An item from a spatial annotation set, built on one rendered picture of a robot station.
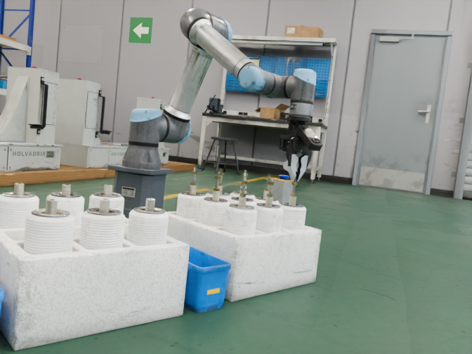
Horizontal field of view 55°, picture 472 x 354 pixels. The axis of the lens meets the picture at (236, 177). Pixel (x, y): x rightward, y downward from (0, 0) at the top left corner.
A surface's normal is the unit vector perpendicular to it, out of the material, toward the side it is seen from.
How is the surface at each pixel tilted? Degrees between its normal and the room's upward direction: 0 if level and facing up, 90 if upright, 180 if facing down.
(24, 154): 90
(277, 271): 90
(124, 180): 90
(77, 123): 90
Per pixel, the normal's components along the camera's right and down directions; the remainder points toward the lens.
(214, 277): 0.66, 0.17
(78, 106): -0.30, 0.04
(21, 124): 0.95, 0.13
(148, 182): 0.45, 0.12
